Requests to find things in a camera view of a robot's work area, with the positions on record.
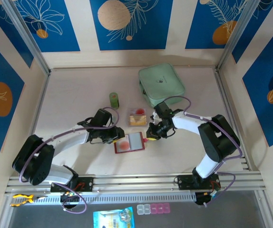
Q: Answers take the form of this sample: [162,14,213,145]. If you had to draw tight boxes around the mint green zip pouch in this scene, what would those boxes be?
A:
[138,62,186,109]

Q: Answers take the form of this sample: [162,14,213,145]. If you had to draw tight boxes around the black cable connector block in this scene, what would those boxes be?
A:
[195,191,215,207]
[60,192,81,211]

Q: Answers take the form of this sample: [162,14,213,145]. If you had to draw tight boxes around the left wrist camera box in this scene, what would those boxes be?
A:
[92,108,112,126]

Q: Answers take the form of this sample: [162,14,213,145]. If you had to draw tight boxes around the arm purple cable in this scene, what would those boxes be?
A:
[164,95,244,208]
[19,107,120,214]

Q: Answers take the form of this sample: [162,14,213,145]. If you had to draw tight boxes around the clear pill box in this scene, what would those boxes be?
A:
[136,203,151,216]

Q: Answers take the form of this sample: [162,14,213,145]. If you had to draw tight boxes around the aluminium mounting rail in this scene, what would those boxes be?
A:
[4,172,267,195]

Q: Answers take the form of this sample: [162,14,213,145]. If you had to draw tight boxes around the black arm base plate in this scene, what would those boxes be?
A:
[50,177,94,193]
[177,174,222,191]

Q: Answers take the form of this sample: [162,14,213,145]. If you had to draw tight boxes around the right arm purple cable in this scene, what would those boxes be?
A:
[164,95,244,208]

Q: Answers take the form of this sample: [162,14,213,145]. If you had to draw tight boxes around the aluminium frame post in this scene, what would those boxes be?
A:
[2,0,51,76]
[216,0,262,72]

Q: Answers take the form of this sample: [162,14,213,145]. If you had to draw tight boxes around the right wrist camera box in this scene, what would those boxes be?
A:
[153,102,173,119]

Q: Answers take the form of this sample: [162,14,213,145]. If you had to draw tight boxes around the green cylindrical container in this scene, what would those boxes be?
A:
[109,92,121,110]

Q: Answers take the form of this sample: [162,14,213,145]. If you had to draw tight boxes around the grey slotted cable duct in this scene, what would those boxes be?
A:
[35,192,197,205]

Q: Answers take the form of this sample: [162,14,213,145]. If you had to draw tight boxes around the pink pill box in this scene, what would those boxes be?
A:
[150,203,170,215]

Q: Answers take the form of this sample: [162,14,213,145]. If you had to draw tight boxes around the gold credit card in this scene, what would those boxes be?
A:
[128,114,148,126]

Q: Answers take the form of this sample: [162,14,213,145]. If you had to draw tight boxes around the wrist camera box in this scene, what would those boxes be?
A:
[92,108,112,126]
[153,102,173,119]

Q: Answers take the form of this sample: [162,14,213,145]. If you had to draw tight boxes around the blue printed packet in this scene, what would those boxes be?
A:
[93,206,136,228]

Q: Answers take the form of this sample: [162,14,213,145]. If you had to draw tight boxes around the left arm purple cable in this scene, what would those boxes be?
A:
[19,107,120,214]

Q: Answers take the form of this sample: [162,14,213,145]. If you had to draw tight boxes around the yellow handled pliers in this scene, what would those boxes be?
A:
[10,193,48,207]

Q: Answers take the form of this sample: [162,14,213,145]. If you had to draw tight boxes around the red card holder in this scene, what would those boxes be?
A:
[114,132,149,154]

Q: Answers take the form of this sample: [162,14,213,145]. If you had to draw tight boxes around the red circle credit card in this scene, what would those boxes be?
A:
[116,139,130,152]
[129,108,147,116]

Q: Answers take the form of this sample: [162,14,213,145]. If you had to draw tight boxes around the aluminium side rail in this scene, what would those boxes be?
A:
[214,67,253,171]
[19,71,51,176]

